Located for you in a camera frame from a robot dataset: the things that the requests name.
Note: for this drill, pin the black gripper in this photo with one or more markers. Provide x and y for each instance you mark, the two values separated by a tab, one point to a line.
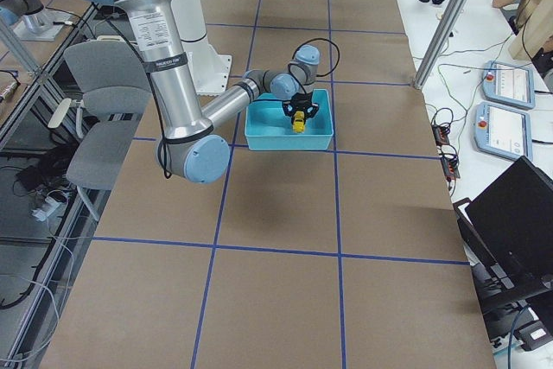
312	109

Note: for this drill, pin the yellow beetle toy car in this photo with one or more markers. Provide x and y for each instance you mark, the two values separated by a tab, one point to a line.
298	122

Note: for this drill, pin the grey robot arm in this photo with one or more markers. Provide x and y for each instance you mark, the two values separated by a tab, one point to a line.
188	146

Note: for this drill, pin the another grey robot arm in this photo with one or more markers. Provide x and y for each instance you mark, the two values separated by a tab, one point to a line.
33	22

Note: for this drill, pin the light blue plastic bin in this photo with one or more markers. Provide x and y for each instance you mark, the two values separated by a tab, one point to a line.
267	128

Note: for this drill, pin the grey office chair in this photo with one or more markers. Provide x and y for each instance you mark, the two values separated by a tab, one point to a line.
113	82

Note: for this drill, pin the near teach pendant tablet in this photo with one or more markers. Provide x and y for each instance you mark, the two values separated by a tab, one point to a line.
502	131

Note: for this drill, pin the teach pendant tablet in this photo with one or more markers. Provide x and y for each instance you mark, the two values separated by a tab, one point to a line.
508	84
502	131

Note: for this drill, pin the far teach pendant tablet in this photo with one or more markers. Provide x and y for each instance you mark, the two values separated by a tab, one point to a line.
508	84

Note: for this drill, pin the black laptop on stand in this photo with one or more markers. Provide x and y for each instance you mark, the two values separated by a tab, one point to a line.
510	228

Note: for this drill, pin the white metal mount base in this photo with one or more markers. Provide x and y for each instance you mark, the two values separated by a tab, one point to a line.
209	69

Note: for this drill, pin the grey aluminium post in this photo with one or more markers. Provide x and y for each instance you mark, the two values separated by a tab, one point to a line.
445	26

